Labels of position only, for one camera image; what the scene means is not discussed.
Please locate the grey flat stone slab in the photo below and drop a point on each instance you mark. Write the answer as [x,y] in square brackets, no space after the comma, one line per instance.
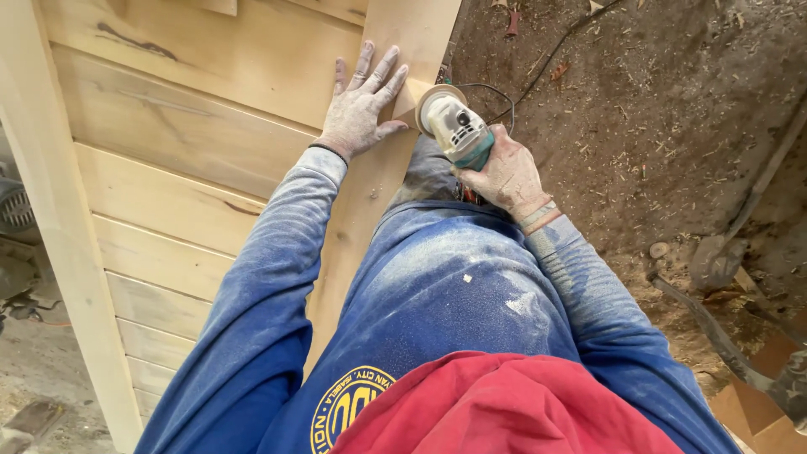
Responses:
[31,422]

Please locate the pale wooden panelled door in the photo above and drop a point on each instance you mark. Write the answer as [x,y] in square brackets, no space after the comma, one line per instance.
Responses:
[189,176]

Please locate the brown cardboard pieces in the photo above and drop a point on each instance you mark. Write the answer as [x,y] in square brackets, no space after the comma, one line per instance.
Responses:
[763,397]

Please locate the black wrist band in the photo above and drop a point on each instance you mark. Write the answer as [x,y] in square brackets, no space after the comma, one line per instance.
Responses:
[328,151]

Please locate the person's right fingers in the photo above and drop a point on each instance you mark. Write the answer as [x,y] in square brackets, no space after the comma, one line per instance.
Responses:
[470,176]

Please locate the person's left hand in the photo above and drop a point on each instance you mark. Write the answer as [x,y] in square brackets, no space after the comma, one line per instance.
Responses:
[353,116]

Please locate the dark curved metal bar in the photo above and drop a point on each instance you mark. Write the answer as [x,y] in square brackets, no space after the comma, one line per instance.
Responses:
[712,334]

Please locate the grey electric motor machine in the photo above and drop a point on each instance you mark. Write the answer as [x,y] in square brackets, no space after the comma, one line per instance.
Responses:
[19,252]

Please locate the person's right hand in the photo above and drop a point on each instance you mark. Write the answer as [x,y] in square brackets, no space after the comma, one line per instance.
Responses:
[507,176]

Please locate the grey dusty trousers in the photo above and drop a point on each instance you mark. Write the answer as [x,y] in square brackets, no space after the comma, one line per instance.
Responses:
[425,173]

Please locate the grey wrist band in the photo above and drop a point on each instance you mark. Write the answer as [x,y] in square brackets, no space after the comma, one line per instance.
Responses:
[536,214]

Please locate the blue dusty sweatshirt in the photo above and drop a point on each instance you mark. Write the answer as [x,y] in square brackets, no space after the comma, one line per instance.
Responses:
[403,315]

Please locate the white and teal angle grinder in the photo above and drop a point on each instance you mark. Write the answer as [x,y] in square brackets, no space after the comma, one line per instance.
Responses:
[455,128]

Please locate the red cloth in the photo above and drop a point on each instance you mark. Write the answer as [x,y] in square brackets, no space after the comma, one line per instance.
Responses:
[498,410]

